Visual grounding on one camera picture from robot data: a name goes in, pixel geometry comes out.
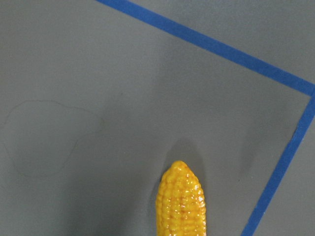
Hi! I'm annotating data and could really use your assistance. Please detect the yellow plastic corn cob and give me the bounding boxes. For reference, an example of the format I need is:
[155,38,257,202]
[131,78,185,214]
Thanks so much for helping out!
[156,161,207,236]

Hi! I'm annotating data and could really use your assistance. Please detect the blue tape strip border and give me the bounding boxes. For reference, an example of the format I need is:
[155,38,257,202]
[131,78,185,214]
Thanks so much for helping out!
[95,0,315,96]

